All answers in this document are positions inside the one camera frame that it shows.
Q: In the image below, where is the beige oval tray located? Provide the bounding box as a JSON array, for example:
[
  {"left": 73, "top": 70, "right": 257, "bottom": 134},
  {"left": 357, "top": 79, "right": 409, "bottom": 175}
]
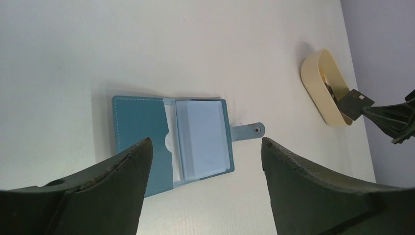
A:
[{"left": 300, "top": 49, "right": 353, "bottom": 127}]

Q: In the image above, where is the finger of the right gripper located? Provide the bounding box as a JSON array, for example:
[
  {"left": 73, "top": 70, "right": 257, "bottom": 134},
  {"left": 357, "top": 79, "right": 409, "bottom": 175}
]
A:
[{"left": 362, "top": 100, "right": 415, "bottom": 144}]

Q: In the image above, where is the grey VIP credit card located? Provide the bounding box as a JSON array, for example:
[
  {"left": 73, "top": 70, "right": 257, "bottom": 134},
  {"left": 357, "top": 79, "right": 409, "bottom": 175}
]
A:
[{"left": 337, "top": 89, "right": 375, "bottom": 121}]

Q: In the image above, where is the blue leather card holder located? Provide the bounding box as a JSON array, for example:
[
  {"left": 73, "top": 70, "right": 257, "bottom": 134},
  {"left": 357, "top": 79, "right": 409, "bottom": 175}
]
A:
[{"left": 112, "top": 95, "right": 266, "bottom": 197}]

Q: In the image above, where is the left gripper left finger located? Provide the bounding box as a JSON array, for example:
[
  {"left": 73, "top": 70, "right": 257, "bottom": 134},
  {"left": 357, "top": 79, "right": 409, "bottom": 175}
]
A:
[{"left": 0, "top": 138, "right": 153, "bottom": 235}]

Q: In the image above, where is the black card in tray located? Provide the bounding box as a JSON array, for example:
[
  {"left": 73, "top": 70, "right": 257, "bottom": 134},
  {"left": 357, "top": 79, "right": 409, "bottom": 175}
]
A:
[{"left": 324, "top": 82, "right": 338, "bottom": 104}]

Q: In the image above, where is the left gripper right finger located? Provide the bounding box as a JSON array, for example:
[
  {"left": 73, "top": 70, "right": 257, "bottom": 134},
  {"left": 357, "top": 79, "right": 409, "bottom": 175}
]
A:
[{"left": 261, "top": 138, "right": 415, "bottom": 235}]

